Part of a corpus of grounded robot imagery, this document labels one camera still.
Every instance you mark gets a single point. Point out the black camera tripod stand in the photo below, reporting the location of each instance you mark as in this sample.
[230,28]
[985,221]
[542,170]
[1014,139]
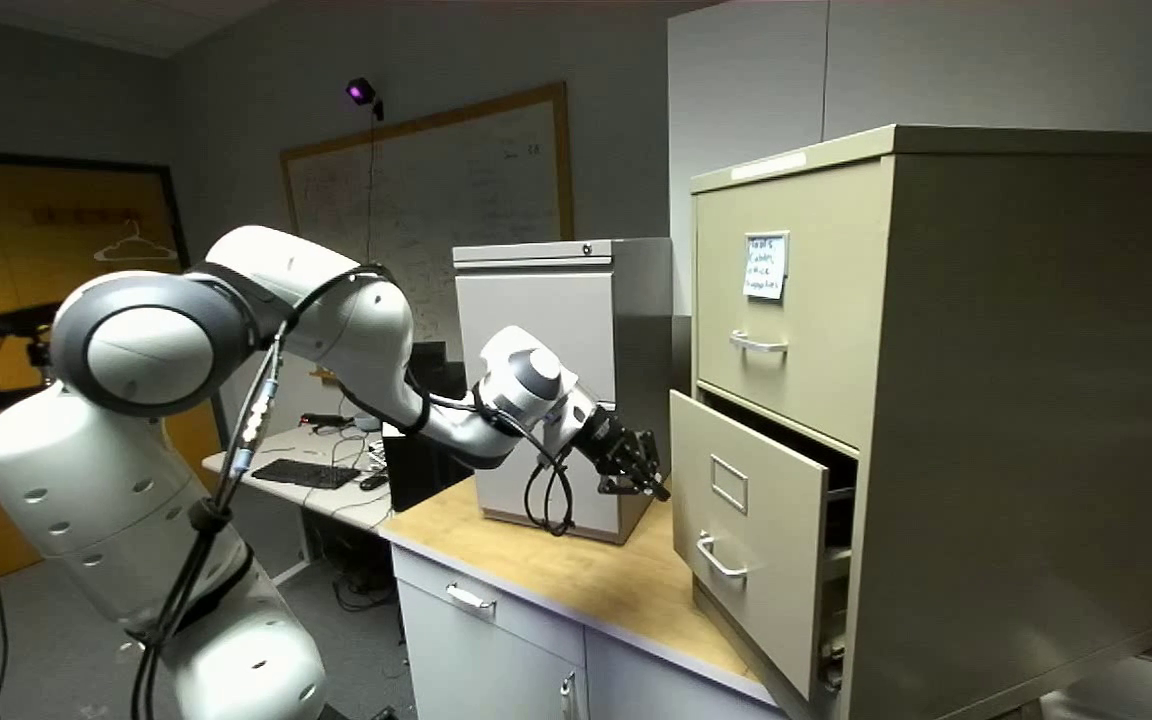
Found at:
[209,519]

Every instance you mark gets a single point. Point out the beige top drawer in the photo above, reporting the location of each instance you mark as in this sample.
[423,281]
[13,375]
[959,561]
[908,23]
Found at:
[797,358]

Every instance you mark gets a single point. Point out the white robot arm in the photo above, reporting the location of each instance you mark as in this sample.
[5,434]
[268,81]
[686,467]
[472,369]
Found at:
[123,469]

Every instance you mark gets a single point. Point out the beige bottom drawer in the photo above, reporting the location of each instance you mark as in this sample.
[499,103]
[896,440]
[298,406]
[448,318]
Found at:
[751,519]

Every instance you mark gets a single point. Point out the grey lateral file cabinet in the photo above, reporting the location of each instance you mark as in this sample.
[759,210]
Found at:
[558,329]

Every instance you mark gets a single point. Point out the wood framed whiteboard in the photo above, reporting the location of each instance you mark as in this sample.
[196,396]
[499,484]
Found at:
[410,194]

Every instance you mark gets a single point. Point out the beige two-drawer file cabinet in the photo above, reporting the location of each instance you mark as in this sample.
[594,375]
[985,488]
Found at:
[998,509]

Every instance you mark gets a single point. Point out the black keyboard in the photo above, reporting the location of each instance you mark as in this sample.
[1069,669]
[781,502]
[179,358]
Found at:
[305,474]

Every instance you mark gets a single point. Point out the tall white cabinet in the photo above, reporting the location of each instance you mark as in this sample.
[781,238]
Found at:
[755,76]

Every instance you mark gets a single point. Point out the wooden countertop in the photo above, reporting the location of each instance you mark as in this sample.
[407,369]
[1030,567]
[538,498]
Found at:
[639,588]

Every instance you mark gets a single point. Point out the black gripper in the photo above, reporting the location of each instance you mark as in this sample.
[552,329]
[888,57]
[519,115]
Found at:
[621,459]

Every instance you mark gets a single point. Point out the beige drawer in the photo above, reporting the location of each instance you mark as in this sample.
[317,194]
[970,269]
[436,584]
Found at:
[797,358]
[751,519]

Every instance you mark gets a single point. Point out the white paper label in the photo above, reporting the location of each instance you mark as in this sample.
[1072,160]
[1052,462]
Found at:
[764,267]

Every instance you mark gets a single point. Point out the orange door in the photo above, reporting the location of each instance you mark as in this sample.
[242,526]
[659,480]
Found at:
[64,221]

